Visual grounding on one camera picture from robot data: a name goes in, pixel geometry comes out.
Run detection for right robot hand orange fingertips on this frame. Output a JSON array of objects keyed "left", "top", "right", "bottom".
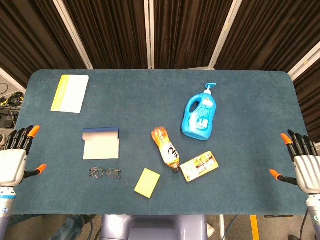
[{"left": 269, "top": 129, "right": 320, "bottom": 195}]

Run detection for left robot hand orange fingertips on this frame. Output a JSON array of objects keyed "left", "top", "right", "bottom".
[{"left": 0, "top": 125, "right": 48, "bottom": 187}]

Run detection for black eyeglasses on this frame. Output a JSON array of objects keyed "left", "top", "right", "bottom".
[{"left": 89, "top": 167, "right": 122, "bottom": 180}]

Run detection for blue glasses case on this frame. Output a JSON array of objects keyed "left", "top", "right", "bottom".
[{"left": 82, "top": 126, "right": 120, "bottom": 161}]

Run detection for dark brown curtain panel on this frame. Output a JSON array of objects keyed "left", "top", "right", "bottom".
[
  {"left": 0, "top": 0, "right": 87, "bottom": 88},
  {"left": 292, "top": 63, "right": 320, "bottom": 137},
  {"left": 214, "top": 0, "right": 320, "bottom": 73},
  {"left": 63, "top": 0, "right": 148, "bottom": 70},
  {"left": 152, "top": 0, "right": 235, "bottom": 70}
]

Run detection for yellow floor tape strip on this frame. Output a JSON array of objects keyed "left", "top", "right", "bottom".
[{"left": 250, "top": 215, "right": 259, "bottom": 240}]

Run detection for person leg in jeans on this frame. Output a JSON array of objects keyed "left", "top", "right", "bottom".
[{"left": 49, "top": 214, "right": 101, "bottom": 240}]

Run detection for yellow and white book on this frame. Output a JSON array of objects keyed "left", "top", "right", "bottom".
[{"left": 50, "top": 74, "right": 90, "bottom": 114}]

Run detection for white table leg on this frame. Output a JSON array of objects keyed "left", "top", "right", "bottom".
[{"left": 218, "top": 215, "right": 226, "bottom": 240}]

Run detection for yellow snack box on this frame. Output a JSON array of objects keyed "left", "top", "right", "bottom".
[{"left": 179, "top": 150, "right": 220, "bottom": 183}]

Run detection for blue detergent pump bottle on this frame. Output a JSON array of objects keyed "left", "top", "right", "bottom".
[{"left": 181, "top": 82, "right": 218, "bottom": 142}]

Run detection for yellow sponge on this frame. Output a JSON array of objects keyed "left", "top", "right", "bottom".
[{"left": 134, "top": 167, "right": 161, "bottom": 199}]

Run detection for orange drink bottle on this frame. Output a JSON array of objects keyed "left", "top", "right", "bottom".
[{"left": 151, "top": 126, "right": 181, "bottom": 174}]

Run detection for blue felt table cloth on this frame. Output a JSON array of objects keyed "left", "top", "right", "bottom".
[{"left": 11, "top": 69, "right": 310, "bottom": 216}]

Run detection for grey robot torso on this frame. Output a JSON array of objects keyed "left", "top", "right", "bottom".
[{"left": 99, "top": 214, "right": 208, "bottom": 240}]

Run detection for black floor cable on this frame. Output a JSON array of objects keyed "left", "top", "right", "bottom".
[{"left": 299, "top": 214, "right": 309, "bottom": 240}]

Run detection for tangled floor cable bundle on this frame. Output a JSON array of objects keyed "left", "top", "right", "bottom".
[{"left": 0, "top": 82, "right": 26, "bottom": 118}]

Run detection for white double partition post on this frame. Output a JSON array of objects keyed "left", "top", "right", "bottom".
[{"left": 144, "top": 0, "right": 155, "bottom": 70}]

